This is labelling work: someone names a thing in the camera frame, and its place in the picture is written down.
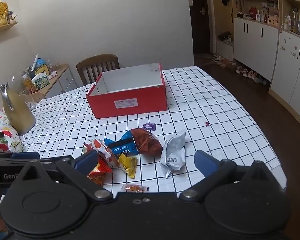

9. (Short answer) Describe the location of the row of shoes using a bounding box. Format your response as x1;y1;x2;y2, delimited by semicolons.
211;54;268;86

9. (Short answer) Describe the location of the red cardboard box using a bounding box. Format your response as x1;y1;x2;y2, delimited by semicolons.
86;63;169;119

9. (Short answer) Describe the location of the orange snack bag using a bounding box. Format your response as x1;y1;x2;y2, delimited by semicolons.
22;75;37;93

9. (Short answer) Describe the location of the fruit print cloth bag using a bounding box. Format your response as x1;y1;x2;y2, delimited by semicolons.
0;109;25;153

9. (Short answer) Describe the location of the white low cabinet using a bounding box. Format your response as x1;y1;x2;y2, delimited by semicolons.
234;17;280;85

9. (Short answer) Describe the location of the white red snack packet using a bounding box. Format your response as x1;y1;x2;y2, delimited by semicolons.
89;135;119;169

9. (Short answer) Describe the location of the green white tissue pack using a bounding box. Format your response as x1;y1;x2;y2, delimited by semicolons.
32;72;51;89

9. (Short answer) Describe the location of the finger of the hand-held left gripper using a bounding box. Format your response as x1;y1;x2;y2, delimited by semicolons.
39;155;74;167
10;152;41;160

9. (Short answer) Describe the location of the brown cookie packet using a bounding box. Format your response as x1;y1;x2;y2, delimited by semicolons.
131;128;163;157

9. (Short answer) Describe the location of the black checked white tablecloth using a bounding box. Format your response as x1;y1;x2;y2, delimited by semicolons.
20;66;288;198

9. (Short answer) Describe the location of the wooden wall shelf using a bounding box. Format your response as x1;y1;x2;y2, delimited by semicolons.
0;22;19;34

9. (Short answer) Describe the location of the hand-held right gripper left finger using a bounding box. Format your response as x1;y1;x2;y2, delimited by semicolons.
14;151;115;202

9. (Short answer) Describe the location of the small clear snack packet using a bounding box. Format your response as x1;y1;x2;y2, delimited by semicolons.
120;184;150;193

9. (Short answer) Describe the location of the silver snack packet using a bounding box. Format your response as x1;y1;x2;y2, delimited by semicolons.
159;129;187;179

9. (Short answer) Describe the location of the yellow blue lunch bag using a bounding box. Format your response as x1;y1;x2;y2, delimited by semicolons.
30;58;50;79

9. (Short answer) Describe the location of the wooden chair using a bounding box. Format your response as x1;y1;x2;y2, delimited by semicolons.
76;54;120;86

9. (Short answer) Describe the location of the white stick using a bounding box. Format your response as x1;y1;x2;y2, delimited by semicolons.
31;54;39;72

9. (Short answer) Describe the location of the blue snack packet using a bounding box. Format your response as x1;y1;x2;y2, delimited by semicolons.
104;131;140;155

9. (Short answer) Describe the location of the white cabinet with stickers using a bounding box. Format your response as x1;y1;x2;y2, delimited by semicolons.
269;30;300;125

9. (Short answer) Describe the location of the yellow candy packet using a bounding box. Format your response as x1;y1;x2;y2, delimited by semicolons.
118;153;138;179

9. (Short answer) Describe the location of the row of bottles and boxes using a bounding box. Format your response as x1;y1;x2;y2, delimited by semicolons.
236;1;300;39

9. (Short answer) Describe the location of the orange chips packet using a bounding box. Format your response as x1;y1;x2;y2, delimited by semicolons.
87;160;113;186

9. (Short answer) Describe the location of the wooden top side cabinet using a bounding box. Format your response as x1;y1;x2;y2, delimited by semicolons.
22;64;78;103

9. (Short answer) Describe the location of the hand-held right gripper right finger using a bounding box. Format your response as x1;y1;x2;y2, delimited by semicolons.
179;150;287;203

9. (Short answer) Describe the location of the yellow thermos jug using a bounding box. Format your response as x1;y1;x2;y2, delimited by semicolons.
0;76;37;135

